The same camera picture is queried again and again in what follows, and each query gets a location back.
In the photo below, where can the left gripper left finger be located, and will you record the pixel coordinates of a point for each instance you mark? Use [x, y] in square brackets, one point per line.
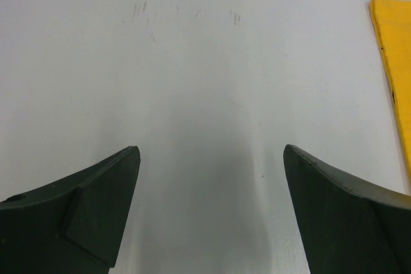
[73, 225]

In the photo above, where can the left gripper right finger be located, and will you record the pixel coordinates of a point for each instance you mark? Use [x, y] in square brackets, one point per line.
[347, 224]

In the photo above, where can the yellow Pikachu cloth mat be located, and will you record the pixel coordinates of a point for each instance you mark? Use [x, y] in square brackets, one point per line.
[391, 22]

